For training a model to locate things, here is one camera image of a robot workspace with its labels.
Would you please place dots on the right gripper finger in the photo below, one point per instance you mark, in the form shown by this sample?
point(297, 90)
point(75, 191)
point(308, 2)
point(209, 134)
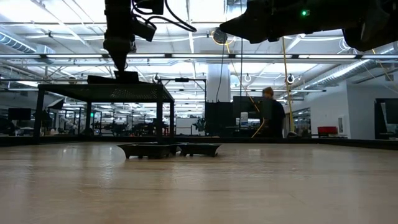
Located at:
point(245, 26)

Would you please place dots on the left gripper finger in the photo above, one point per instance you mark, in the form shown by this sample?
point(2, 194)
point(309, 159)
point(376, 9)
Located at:
point(119, 53)

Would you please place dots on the large black square plate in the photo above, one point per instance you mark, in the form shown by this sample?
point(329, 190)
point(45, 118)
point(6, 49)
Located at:
point(101, 80)

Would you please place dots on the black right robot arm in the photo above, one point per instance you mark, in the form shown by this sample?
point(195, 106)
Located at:
point(326, 18)

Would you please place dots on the black perforated metal shelf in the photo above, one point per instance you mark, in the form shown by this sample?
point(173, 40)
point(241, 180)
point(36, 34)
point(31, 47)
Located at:
point(102, 92)

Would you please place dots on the black cabinet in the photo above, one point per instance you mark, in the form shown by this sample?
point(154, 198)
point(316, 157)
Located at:
point(219, 118)

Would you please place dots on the person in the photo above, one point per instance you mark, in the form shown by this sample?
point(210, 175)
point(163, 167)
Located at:
point(275, 118)

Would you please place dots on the white cabinet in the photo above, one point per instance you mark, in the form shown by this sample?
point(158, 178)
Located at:
point(186, 126)

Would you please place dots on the distant potted plant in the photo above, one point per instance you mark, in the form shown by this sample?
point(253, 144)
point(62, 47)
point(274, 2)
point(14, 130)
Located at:
point(200, 124)

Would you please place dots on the small black monitor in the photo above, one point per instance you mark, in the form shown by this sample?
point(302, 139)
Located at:
point(19, 114)

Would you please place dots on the red box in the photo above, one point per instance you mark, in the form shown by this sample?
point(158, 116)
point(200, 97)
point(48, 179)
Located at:
point(327, 130)

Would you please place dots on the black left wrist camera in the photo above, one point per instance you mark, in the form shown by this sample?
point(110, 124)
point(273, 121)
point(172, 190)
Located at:
point(144, 29)

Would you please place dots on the black wall monitor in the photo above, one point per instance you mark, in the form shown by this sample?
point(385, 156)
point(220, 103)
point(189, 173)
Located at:
point(388, 115)

